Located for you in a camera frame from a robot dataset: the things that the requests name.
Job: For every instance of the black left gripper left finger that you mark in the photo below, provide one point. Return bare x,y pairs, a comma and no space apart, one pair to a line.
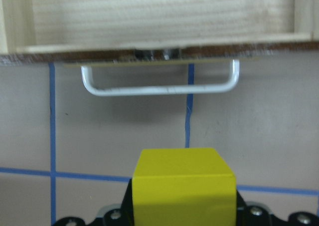
116,215

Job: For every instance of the yellow block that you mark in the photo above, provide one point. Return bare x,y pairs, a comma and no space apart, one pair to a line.
183,187

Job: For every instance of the light wooden drawer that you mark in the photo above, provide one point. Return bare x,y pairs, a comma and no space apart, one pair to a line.
115,31

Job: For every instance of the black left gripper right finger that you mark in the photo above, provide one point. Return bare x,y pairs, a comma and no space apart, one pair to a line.
257,214

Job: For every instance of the white metal drawer handle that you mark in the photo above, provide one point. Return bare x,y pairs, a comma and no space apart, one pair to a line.
233,78

